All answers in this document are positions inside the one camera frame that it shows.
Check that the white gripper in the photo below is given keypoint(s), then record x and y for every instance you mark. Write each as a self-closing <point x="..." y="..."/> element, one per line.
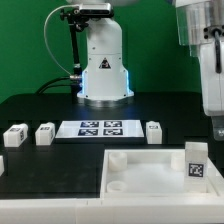
<point x="212" y="87"/>

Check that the white part at left edge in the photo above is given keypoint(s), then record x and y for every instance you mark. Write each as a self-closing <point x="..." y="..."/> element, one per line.
<point x="1" y="165"/>

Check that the white L-shaped fence wall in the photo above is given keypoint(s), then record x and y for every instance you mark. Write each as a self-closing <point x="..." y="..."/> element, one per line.
<point x="151" y="210"/>

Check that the black camera on stand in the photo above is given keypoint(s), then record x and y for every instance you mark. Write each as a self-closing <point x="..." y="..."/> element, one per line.
<point x="102" y="10"/>

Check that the white marker sheet plate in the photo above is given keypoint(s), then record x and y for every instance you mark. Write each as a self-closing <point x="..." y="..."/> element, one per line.
<point x="100" y="129"/>

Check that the white square tabletop tray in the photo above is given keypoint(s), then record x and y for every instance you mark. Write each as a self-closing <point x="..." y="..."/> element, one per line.
<point x="152" y="173"/>

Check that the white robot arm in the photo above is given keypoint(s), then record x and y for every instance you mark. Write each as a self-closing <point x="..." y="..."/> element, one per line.
<point x="200" y="27"/>

